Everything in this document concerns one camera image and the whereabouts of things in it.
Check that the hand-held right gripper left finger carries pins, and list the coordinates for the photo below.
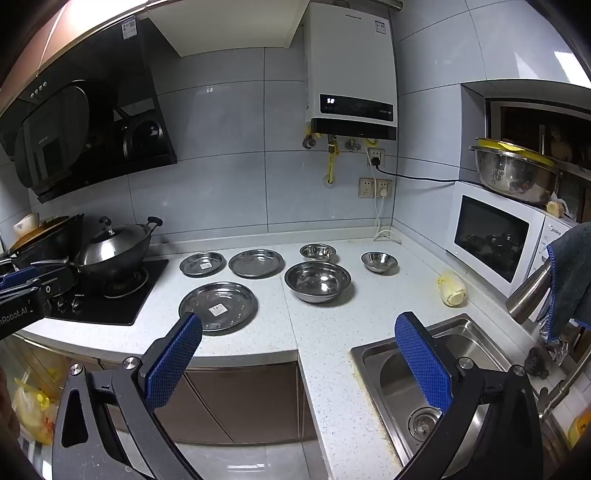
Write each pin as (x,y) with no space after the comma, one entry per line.
(173,364)

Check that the large steel plate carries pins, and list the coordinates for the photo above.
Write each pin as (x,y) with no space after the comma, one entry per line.
(226,300)

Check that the black range hood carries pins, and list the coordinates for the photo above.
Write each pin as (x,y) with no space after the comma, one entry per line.
(92,129)

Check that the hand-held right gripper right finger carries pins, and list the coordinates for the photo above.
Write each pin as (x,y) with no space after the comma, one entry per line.
(422,364)

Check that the steel wool scrubber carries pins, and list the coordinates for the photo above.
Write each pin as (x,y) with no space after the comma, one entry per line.
(535,361)

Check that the medium steel plate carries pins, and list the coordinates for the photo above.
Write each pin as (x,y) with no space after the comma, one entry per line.
(256,263)

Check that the black wok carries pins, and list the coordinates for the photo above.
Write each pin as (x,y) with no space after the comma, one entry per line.
(131,268)

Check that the wooden board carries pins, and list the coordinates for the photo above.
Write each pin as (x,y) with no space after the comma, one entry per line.
(41,231)

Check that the black gas stove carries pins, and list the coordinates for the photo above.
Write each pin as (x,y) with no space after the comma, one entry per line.
(120,309)

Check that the metal pipe valve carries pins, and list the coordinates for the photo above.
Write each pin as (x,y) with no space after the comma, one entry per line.
(308,141)
(353,146)

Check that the large steel bowl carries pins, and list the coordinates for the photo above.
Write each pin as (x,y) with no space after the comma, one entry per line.
(317,281)

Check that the black plug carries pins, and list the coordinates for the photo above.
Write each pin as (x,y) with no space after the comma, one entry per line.
(374,160)

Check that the small steel plate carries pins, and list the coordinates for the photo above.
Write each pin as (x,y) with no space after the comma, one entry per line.
(202,264)

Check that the yellow plate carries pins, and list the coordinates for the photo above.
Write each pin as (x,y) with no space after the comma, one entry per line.
(512,147)

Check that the steel sink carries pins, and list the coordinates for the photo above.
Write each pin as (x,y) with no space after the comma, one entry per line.
(392,383)

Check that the crumpled clear wrapper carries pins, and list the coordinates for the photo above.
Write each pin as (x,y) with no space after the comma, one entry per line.
(557,350)

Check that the yellow bottle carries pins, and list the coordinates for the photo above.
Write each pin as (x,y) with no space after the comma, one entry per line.
(577,429)

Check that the yellow plastic bag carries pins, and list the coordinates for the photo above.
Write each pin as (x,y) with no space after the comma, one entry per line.
(30,408)

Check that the white water heater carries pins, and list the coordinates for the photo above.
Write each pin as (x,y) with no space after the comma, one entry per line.
(351,69)

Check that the black pot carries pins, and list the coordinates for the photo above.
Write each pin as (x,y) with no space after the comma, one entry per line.
(60,242)

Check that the white wall cabinet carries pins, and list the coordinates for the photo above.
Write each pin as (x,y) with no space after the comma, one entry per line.
(231,23)

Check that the grey cloth with blue edge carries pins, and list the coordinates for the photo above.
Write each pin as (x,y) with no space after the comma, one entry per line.
(572,277)

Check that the steel faucet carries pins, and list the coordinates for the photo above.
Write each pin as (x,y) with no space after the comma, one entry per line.
(558,392)

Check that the small steel bowl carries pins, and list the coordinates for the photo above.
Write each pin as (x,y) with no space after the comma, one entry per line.
(379,261)
(317,251)

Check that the steel kettle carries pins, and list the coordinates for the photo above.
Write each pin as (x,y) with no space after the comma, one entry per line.
(531,290)

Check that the white microwave oven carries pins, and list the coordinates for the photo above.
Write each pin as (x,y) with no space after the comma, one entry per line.
(489,235)

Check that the white bowl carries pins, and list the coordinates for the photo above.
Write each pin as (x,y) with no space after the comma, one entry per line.
(25,225)

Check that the pale round food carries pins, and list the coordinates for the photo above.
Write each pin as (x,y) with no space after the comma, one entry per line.
(556,208)

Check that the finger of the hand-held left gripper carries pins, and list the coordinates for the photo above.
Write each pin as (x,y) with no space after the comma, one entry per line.
(16,279)
(57,279)

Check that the large steel basin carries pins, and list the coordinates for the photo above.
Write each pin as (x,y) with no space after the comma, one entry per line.
(508,177)

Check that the beige wall outlet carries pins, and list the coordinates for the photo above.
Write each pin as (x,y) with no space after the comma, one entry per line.
(379,152)
(368,188)
(388,183)

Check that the steel wok lid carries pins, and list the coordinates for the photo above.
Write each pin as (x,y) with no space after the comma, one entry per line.
(111,244)

